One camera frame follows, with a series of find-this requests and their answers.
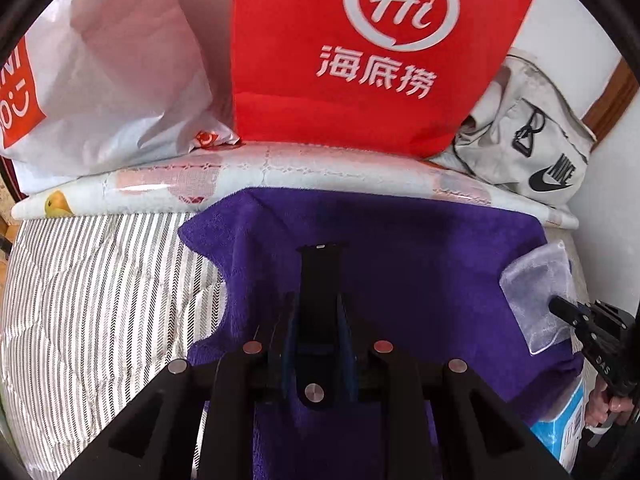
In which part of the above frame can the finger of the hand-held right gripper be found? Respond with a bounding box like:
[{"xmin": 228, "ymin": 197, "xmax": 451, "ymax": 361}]
[{"xmin": 549, "ymin": 296, "xmax": 592, "ymax": 332}]

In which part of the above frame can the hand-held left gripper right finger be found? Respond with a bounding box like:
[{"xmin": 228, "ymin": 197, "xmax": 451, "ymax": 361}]
[{"xmin": 338, "ymin": 292, "xmax": 576, "ymax": 480}]

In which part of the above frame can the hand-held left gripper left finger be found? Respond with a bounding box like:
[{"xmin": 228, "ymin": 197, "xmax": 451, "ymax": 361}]
[{"xmin": 59, "ymin": 292, "xmax": 302, "ymax": 480}]

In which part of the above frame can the translucent mesh pouch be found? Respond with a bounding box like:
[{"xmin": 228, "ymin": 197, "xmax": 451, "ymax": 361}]
[{"xmin": 500, "ymin": 241, "xmax": 577, "ymax": 357}]

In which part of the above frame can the black watch strap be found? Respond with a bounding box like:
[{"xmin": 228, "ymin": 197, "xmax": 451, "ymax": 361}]
[{"xmin": 295, "ymin": 243, "xmax": 346, "ymax": 411}]

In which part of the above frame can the person's right hand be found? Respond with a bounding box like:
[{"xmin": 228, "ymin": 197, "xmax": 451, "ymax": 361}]
[{"xmin": 585, "ymin": 384, "xmax": 627, "ymax": 429}]

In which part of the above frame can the blue tissue pack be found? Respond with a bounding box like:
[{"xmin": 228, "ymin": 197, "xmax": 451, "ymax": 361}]
[{"xmin": 529, "ymin": 376, "xmax": 587, "ymax": 472}]

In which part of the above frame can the purple towel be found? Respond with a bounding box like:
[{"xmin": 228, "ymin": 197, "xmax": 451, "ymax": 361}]
[{"xmin": 178, "ymin": 187, "xmax": 583, "ymax": 480}]

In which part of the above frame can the striped grey quilt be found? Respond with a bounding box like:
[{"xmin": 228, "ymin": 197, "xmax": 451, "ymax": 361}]
[{"xmin": 0, "ymin": 210, "xmax": 601, "ymax": 480}]

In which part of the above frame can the rolled printed plastic tablecloth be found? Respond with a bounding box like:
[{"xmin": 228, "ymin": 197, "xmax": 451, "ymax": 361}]
[{"xmin": 11, "ymin": 142, "xmax": 580, "ymax": 228}]

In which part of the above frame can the red paper bag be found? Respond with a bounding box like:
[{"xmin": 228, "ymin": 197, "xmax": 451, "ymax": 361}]
[{"xmin": 231, "ymin": 0, "xmax": 543, "ymax": 161}]

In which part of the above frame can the white plastic shopping bag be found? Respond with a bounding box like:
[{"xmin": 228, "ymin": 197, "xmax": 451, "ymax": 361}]
[{"xmin": 0, "ymin": 0, "xmax": 241, "ymax": 181}]

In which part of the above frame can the grey drawstring bag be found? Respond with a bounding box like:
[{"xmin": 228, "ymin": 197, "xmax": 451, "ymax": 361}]
[{"xmin": 427, "ymin": 47, "xmax": 598, "ymax": 206}]

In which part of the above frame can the wooden door frame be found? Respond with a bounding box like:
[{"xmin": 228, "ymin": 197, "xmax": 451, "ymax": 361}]
[{"xmin": 581, "ymin": 57, "xmax": 640, "ymax": 142}]

